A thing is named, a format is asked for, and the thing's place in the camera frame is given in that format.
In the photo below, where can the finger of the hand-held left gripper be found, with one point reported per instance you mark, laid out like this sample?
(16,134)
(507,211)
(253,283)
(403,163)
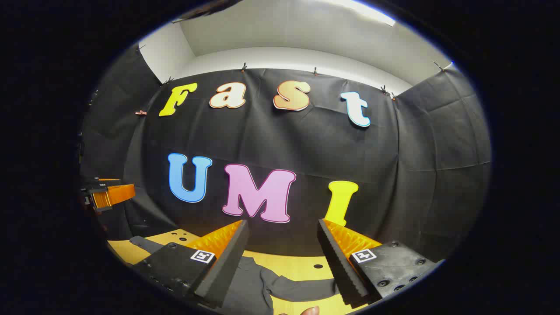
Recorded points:
(103,181)
(116,195)

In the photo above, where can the grey button shirt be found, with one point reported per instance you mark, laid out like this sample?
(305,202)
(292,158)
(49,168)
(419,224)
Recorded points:
(253,284)

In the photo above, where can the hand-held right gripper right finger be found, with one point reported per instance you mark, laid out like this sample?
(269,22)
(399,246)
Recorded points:
(337,262)

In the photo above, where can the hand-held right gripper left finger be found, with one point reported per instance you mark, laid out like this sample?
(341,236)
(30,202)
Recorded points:
(227,267)

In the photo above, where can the black backdrop cloth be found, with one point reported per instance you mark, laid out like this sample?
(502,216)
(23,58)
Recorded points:
(306,144)

